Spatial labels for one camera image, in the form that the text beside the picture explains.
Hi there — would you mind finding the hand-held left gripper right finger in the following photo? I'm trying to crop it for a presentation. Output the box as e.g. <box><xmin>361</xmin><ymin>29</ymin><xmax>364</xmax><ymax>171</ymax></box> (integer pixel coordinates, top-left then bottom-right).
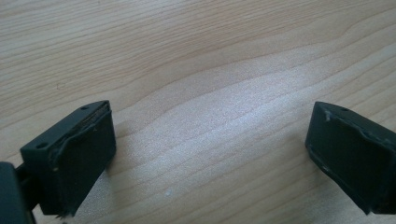
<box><xmin>304</xmin><ymin>101</ymin><xmax>396</xmax><ymax>216</ymax></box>

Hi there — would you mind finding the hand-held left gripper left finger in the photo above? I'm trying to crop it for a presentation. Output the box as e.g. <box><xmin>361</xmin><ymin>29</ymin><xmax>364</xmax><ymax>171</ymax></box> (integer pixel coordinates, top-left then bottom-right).
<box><xmin>20</xmin><ymin>100</ymin><xmax>117</xmax><ymax>217</ymax></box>

